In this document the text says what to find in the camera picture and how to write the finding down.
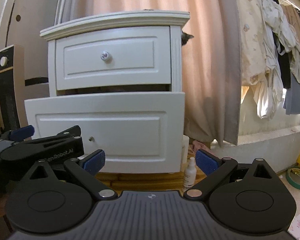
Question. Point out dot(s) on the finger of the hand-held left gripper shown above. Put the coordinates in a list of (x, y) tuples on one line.
[(67, 131), (22, 132)]

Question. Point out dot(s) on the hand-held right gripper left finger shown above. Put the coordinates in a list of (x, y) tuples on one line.
[(94, 162)]

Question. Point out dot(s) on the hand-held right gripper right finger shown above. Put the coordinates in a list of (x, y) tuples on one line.
[(206, 162)]

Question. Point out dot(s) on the white drawer without knob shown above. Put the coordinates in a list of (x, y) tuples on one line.
[(130, 130)]

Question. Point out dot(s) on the white drawer with round knob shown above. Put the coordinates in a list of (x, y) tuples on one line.
[(89, 55)]

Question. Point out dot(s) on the white spray bottle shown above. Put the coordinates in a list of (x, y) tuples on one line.
[(190, 177)]

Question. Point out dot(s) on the white cylindrical container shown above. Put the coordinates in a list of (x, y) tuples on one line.
[(185, 150)]

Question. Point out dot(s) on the black tower heater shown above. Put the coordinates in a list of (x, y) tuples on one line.
[(8, 92)]

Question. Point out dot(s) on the green round tray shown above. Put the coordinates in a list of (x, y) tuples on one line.
[(291, 180)]

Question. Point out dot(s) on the white wooden nightstand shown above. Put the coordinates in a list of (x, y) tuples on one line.
[(176, 80)]

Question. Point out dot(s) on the pink curtain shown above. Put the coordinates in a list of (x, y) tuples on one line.
[(210, 67)]

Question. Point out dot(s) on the grey hanging garment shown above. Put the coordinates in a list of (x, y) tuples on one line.
[(293, 97)]

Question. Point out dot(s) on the dark furry thing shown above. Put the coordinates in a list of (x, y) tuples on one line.
[(186, 38)]

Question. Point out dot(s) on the black hanging garment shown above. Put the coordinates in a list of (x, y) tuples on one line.
[(285, 65)]

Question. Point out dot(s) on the cream floral hanging garment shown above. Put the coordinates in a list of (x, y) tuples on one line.
[(252, 42)]

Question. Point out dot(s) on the white hanging shirt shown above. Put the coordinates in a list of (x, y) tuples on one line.
[(277, 17)]

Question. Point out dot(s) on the beige hanging garment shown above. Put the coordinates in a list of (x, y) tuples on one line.
[(291, 17)]

